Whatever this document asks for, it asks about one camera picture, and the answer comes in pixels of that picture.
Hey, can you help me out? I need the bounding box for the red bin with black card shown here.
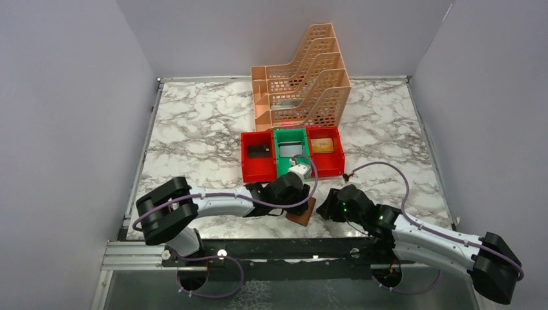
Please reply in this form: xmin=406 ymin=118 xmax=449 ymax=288
xmin=240 ymin=131 xmax=277 ymax=183

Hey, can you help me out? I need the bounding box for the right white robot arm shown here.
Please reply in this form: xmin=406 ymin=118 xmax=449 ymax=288
xmin=317 ymin=185 xmax=522 ymax=305

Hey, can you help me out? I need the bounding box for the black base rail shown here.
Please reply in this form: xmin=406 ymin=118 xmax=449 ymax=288
xmin=162 ymin=237 xmax=396 ymax=282

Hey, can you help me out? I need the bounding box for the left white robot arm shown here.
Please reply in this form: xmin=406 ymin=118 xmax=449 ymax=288
xmin=132 ymin=172 xmax=315 ymax=265

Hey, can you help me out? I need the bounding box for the gold card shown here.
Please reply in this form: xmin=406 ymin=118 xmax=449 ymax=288
xmin=310 ymin=138 xmax=335 ymax=154

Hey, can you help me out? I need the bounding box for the brown leather card holder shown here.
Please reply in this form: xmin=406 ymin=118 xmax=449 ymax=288
xmin=286 ymin=198 xmax=316 ymax=227

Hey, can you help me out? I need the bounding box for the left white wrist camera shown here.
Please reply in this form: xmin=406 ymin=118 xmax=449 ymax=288
xmin=288 ymin=159 xmax=311 ymax=181

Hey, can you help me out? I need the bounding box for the black card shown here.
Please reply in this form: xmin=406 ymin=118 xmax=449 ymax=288
xmin=246 ymin=144 xmax=271 ymax=158

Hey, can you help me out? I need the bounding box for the peach plastic file organizer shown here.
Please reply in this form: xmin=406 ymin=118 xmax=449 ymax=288
xmin=251 ymin=23 xmax=352 ymax=131

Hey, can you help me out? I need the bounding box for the green plastic bin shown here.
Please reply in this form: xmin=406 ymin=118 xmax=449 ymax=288
xmin=273 ymin=127 xmax=313 ymax=182

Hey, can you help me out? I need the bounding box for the silver card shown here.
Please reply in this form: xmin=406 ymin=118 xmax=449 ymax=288
xmin=278 ymin=141 xmax=304 ymax=158

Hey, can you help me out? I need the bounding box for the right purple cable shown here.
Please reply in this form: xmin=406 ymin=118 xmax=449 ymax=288
xmin=342 ymin=161 xmax=525 ymax=297

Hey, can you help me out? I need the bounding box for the red bin with gold card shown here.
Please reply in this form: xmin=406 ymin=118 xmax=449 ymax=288
xmin=306 ymin=127 xmax=345 ymax=178

